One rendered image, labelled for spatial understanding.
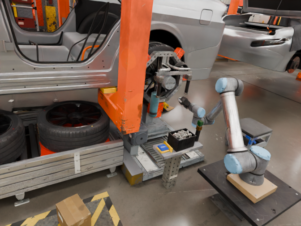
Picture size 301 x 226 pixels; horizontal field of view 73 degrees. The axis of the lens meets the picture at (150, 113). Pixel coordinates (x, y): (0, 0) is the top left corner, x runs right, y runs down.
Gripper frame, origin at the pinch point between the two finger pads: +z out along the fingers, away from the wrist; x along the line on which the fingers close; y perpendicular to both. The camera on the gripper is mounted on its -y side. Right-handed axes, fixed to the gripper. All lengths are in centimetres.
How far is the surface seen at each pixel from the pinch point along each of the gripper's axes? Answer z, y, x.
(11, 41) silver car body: 26, -140, -70
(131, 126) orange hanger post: -30, -47, -56
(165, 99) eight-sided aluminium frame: 7.2, -7.1, -11.4
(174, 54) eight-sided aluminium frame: 6.3, -40.6, 23.9
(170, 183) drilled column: -56, 14, -70
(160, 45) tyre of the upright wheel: 15, -54, 20
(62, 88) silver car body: 23, -90, -74
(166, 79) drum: -6.8, -35.7, -0.8
